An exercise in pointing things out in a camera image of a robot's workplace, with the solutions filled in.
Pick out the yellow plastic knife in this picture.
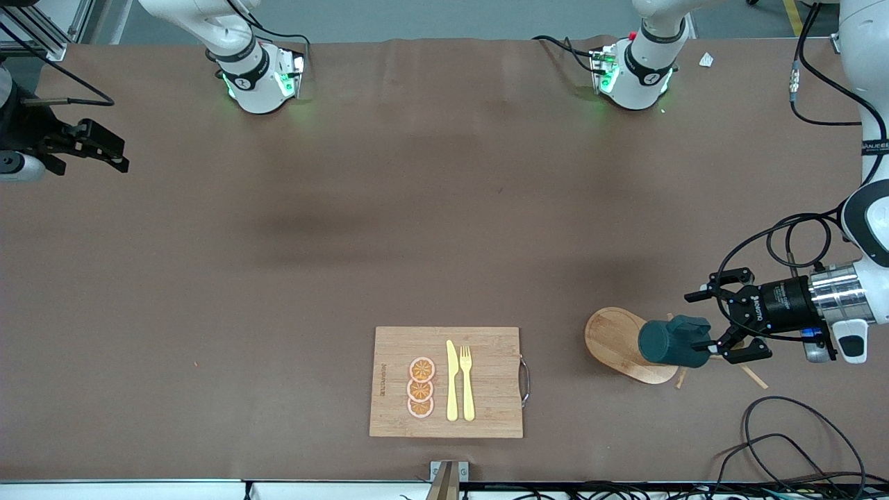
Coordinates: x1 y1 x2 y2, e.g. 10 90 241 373
446 340 460 422

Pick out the white table edge rail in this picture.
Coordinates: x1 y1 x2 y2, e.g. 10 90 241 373
0 479 431 500

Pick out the aluminium frame profile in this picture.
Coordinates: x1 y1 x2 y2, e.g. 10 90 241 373
0 7 70 62

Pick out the black looped table cable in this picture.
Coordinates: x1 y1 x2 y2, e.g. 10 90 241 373
742 396 867 490

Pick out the wooden cup rack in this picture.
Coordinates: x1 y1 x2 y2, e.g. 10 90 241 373
585 307 770 390

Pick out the black left arm base cable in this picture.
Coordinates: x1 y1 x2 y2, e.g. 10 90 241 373
532 35 599 74

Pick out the black right arm base cable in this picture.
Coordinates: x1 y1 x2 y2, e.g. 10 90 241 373
247 24 311 67

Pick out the brown table cover mat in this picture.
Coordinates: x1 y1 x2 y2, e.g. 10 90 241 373
0 35 889 483

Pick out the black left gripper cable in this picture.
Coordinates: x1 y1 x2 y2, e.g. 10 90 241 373
715 0 886 292

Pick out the brown post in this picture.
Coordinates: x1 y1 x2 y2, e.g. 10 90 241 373
425 464 460 500

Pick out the black cable bundle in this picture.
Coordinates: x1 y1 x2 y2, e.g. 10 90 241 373
458 479 889 500

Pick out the wooden cutting board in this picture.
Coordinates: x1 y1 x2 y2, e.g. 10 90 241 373
369 326 531 439

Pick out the yellow plastic fork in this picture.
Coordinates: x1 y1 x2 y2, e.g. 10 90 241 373
459 345 476 422

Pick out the grey metal bracket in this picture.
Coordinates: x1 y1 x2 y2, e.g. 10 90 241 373
430 460 470 483

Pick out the dark teal cup yellow inside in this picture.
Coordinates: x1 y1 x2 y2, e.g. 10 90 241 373
638 315 713 369

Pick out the black arm base cable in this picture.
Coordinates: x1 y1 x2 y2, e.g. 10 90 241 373
247 24 311 67
532 35 599 74

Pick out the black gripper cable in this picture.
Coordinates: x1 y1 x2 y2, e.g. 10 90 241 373
0 21 115 107
715 0 886 292

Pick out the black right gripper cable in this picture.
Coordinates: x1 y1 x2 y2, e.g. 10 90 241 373
0 21 115 107

